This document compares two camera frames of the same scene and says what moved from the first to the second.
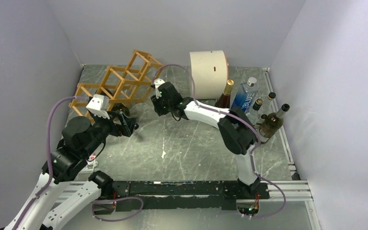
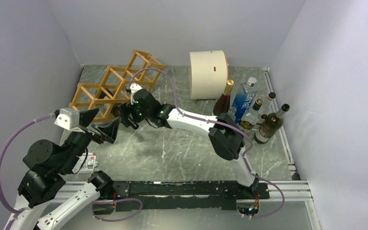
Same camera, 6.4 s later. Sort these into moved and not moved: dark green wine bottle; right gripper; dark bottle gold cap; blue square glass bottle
Moved: right gripper
Not moved: dark green wine bottle; dark bottle gold cap; blue square glass bottle
